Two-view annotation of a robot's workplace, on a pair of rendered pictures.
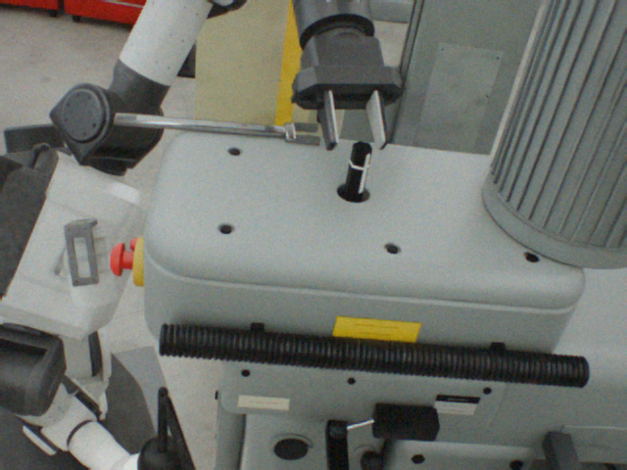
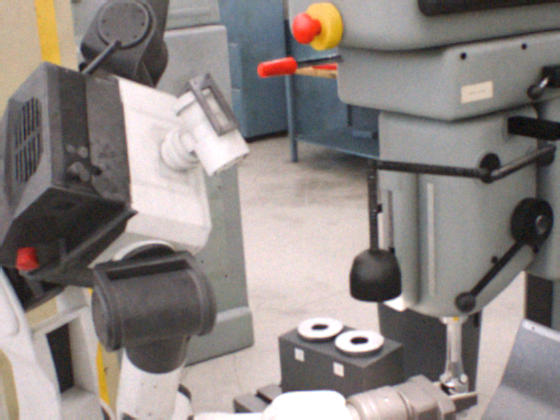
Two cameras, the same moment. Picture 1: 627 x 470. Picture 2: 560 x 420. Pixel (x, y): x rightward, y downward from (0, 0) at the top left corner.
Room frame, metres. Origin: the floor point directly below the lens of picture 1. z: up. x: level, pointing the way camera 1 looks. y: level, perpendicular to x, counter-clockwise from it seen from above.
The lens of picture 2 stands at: (-0.30, 0.74, 1.85)
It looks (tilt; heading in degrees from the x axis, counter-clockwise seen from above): 17 degrees down; 333
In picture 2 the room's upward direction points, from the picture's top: 4 degrees counter-clockwise
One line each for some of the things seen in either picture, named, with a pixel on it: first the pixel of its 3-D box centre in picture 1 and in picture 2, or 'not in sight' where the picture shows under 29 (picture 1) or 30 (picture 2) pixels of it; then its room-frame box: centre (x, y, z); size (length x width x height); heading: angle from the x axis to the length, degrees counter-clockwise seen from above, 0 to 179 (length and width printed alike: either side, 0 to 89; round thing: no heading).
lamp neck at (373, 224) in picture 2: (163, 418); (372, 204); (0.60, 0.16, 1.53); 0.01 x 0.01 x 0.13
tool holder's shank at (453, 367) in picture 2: not in sight; (453, 347); (0.68, -0.04, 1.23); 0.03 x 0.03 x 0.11
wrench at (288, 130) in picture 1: (218, 126); not in sight; (0.76, 0.13, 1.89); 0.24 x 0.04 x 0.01; 100
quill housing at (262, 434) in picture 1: (308, 425); (455, 203); (0.68, -0.04, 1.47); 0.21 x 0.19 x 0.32; 7
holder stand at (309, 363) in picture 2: not in sight; (341, 379); (0.97, 0.00, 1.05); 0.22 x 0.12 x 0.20; 17
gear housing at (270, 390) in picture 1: (358, 327); (470, 63); (0.68, -0.08, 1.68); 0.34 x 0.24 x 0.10; 97
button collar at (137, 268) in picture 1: (145, 261); (322, 26); (0.65, 0.19, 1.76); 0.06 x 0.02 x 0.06; 7
